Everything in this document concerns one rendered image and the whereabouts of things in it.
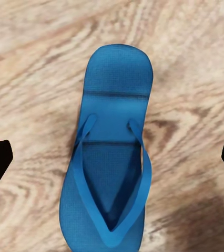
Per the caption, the sandal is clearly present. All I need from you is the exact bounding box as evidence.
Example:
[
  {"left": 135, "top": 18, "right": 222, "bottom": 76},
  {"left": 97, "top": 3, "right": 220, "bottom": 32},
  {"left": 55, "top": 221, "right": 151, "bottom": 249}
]
[{"left": 59, "top": 44, "right": 153, "bottom": 252}]

